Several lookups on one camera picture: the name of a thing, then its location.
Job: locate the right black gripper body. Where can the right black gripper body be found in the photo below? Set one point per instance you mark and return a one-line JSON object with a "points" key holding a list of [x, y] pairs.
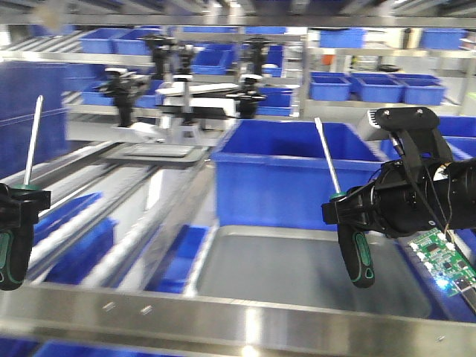
{"points": [[389, 204]]}

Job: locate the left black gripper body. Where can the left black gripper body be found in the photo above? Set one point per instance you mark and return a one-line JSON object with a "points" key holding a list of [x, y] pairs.
{"points": [[20, 206]]}

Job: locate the green black screwdriver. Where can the green black screwdriver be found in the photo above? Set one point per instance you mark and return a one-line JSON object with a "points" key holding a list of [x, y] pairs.
{"points": [[353, 244], [16, 244]]}

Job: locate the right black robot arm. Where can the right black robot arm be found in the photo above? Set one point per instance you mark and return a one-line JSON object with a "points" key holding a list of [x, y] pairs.
{"points": [[462, 196]]}

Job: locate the steel tray on shelf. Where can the steel tray on shelf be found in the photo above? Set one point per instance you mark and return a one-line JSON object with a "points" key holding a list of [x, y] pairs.
{"points": [[304, 267]]}

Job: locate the distant flat metal tray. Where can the distant flat metal tray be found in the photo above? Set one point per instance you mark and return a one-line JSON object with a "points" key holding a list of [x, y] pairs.
{"points": [[157, 154]]}

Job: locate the blue bin behind tray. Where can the blue bin behind tray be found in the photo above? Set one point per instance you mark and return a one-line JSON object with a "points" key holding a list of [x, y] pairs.
{"points": [[272, 173]]}

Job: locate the green circuit board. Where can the green circuit board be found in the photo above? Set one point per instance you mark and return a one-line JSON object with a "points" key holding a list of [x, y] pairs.
{"points": [[447, 267]]}

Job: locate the distant white robot station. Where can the distant white robot station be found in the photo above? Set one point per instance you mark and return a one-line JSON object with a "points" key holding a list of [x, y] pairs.
{"points": [[176, 97]]}

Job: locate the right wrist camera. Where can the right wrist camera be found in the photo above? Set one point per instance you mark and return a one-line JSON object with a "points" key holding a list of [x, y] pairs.
{"points": [[377, 124]]}

